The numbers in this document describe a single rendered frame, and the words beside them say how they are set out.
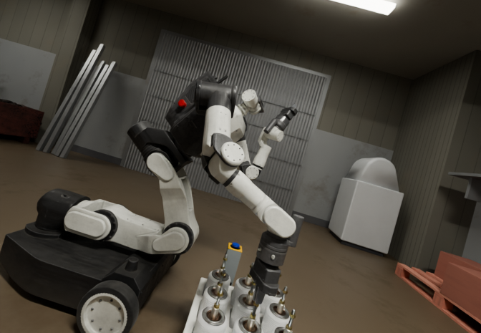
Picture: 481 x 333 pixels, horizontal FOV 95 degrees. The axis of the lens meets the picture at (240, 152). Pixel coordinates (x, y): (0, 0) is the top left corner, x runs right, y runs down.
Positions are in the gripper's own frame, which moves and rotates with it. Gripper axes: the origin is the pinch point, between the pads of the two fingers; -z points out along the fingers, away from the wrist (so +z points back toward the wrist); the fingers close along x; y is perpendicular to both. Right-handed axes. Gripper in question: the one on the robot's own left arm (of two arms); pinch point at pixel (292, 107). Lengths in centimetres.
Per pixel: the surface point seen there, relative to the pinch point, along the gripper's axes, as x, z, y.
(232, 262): 12, 91, -20
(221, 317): 44, 103, -4
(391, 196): -57, -86, -227
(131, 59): -342, -48, 149
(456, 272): 34, -5, -192
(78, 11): -367, -48, 258
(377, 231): -65, -40, -246
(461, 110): -6, -206, -192
